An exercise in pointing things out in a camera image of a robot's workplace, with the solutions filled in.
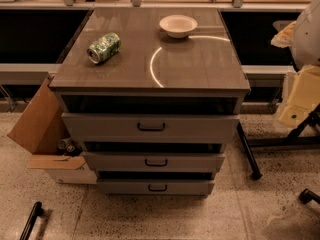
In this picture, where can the black caster foot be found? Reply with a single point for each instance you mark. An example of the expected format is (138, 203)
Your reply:
(307, 196)

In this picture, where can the white ceramic bowl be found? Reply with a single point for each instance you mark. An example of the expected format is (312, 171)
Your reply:
(178, 26)

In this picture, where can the black desk with frame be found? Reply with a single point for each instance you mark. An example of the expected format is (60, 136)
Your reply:
(292, 141)

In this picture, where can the open cardboard box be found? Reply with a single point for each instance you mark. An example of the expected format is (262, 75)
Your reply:
(38, 130)

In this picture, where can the crushed green soda can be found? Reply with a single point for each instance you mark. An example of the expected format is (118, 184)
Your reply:
(104, 48)

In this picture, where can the black bar on floor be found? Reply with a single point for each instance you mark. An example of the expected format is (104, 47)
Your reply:
(36, 212)

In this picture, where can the grey drawer cabinet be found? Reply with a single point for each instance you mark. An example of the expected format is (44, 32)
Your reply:
(155, 74)

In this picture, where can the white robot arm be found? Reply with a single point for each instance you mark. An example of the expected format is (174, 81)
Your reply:
(303, 38)

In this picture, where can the grey drawer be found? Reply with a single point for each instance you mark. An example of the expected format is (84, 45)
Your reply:
(155, 187)
(150, 128)
(147, 162)

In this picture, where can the cans inside cardboard box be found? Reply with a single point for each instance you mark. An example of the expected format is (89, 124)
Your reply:
(66, 144)

